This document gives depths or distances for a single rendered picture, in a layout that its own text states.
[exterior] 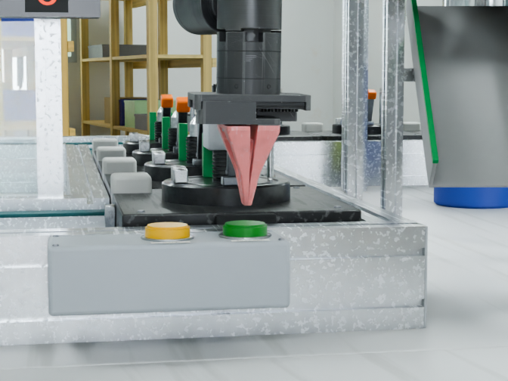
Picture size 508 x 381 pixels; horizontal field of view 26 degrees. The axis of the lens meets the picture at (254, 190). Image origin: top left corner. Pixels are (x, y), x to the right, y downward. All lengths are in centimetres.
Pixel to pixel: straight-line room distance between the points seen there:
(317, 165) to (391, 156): 116
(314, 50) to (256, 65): 913
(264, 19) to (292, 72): 905
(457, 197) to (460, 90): 82
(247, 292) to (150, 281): 9
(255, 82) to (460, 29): 44
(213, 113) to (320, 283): 21
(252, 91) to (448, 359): 29
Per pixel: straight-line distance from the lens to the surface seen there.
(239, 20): 95
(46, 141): 132
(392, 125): 127
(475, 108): 125
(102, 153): 176
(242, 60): 95
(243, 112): 94
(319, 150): 242
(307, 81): 1005
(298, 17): 1003
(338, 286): 106
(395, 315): 108
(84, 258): 95
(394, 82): 127
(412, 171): 249
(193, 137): 144
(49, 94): 132
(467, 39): 132
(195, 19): 102
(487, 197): 207
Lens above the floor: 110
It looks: 6 degrees down
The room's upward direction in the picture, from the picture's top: straight up
